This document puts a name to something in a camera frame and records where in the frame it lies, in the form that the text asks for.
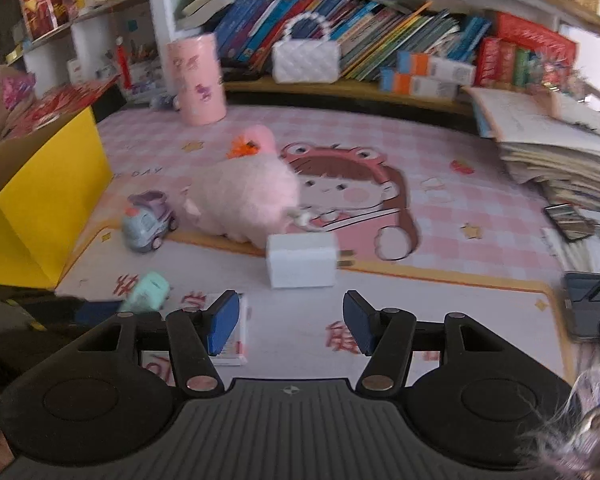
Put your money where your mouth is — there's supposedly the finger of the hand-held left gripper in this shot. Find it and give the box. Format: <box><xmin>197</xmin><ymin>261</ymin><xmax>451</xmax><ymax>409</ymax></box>
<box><xmin>75</xmin><ymin>300</ymin><xmax>128</xmax><ymax>326</ymax></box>

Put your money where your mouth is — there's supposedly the red white figure pen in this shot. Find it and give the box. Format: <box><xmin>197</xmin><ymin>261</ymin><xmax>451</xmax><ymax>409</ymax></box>
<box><xmin>115</xmin><ymin>37</ymin><xmax>134</xmax><ymax>92</ymax></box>

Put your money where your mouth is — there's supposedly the row of colourful books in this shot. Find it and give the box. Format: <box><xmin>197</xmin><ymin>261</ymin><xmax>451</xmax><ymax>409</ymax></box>
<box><xmin>212</xmin><ymin>0</ymin><xmax>493</xmax><ymax>83</ymax></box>

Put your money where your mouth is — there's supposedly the purple grey toy car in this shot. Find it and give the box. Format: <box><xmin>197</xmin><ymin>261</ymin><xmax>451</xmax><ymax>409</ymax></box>
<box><xmin>121</xmin><ymin>190</ymin><xmax>180</xmax><ymax>254</ymax></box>

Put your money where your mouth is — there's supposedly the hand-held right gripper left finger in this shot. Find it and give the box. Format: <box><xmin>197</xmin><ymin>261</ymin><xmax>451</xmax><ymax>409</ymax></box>
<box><xmin>75</xmin><ymin>290</ymin><xmax>241</xmax><ymax>395</ymax></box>

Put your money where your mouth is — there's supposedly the black smartphone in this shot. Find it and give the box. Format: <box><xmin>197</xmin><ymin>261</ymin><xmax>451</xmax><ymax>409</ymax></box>
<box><xmin>544</xmin><ymin>203</ymin><xmax>597</xmax><ymax>242</ymax></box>

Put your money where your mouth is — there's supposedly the white red printed card pack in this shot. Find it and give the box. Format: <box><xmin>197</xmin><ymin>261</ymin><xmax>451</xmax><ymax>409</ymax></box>
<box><xmin>140</xmin><ymin>292</ymin><xmax>249</xmax><ymax>367</ymax></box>

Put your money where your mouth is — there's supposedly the pink shiny wrapper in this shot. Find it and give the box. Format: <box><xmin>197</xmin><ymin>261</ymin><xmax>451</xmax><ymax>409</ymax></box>
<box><xmin>0</xmin><ymin>71</ymin><xmax>37</xmax><ymax>111</ymax></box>

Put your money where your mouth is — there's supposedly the white bookshelf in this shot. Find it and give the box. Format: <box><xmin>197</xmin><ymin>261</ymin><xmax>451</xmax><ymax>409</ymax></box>
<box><xmin>22</xmin><ymin>0</ymin><xmax>600</xmax><ymax>121</ymax></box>

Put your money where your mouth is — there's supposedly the orange white carton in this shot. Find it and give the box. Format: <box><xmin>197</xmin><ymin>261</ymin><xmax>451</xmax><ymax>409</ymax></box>
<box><xmin>380</xmin><ymin>69</ymin><xmax>461</xmax><ymax>102</ymax></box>
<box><xmin>397</xmin><ymin>51</ymin><xmax>476</xmax><ymax>86</ymax></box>

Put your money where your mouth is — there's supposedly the pink checked cartoon desk mat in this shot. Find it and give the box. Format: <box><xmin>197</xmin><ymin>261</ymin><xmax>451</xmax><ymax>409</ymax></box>
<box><xmin>55</xmin><ymin>105</ymin><xmax>576</xmax><ymax>391</ymax></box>

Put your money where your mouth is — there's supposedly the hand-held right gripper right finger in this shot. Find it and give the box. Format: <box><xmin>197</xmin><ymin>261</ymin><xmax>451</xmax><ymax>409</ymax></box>
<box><xmin>342</xmin><ymin>290</ymin><xmax>511</xmax><ymax>395</ymax></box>

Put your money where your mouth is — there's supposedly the dark tablet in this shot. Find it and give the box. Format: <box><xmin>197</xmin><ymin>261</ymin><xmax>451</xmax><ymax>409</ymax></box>
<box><xmin>562</xmin><ymin>272</ymin><xmax>600</xmax><ymax>342</ymax></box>

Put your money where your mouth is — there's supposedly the grey thick book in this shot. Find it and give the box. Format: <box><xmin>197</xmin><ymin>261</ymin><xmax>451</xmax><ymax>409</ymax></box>
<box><xmin>175</xmin><ymin>0</ymin><xmax>241</xmax><ymax>31</ymax></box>

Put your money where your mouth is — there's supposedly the grey furry pompom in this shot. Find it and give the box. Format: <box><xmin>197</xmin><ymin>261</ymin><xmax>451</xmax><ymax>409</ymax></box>
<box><xmin>520</xmin><ymin>365</ymin><xmax>600</xmax><ymax>480</ymax></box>

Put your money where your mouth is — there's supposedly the red printed festive bag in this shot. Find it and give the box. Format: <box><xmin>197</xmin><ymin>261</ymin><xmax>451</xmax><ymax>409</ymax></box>
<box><xmin>19</xmin><ymin>0</ymin><xmax>77</xmax><ymax>41</ymax></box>

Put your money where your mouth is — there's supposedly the pink printed tumbler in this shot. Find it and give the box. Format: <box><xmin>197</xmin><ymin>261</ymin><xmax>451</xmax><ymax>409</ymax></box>
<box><xmin>166</xmin><ymin>33</ymin><xmax>227</xmax><ymax>127</ymax></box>

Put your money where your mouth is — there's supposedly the yellow cardboard box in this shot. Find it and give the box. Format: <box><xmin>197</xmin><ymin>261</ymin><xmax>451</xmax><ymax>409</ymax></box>
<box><xmin>0</xmin><ymin>105</ymin><xmax>115</xmax><ymax>291</ymax></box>

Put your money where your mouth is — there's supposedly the red boxed book set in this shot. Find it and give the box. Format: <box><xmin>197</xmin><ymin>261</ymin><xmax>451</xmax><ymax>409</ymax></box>
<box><xmin>475</xmin><ymin>12</ymin><xmax>578</xmax><ymax>88</ymax></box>

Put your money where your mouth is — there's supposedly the pink plush toy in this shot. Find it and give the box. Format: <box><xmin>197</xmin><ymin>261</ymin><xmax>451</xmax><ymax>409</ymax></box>
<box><xmin>180</xmin><ymin>125</ymin><xmax>326</xmax><ymax>247</ymax></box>

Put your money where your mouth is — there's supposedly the pen organizer with pens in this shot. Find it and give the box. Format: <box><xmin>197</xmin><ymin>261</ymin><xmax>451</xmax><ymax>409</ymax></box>
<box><xmin>125</xmin><ymin>45</ymin><xmax>165</xmax><ymax>95</ymax></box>

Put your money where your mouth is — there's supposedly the mint green small toy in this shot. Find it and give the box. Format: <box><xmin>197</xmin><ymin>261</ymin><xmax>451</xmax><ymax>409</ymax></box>
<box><xmin>119</xmin><ymin>271</ymin><xmax>171</xmax><ymax>313</ymax></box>

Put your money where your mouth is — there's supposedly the white charger plug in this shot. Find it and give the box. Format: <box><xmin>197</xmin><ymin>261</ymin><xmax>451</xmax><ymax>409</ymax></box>
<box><xmin>265</xmin><ymin>232</ymin><xmax>356</xmax><ymax>289</ymax></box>

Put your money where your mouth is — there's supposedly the white quilted pearl-handle handbag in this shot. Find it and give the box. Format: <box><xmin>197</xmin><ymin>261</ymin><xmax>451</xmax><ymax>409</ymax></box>
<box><xmin>271</xmin><ymin>14</ymin><xmax>342</xmax><ymax>84</ymax></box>

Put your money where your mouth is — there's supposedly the stack of worn notebooks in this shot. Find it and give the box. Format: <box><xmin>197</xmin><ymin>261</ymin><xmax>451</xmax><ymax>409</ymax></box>
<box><xmin>462</xmin><ymin>85</ymin><xmax>600</xmax><ymax>216</ymax></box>

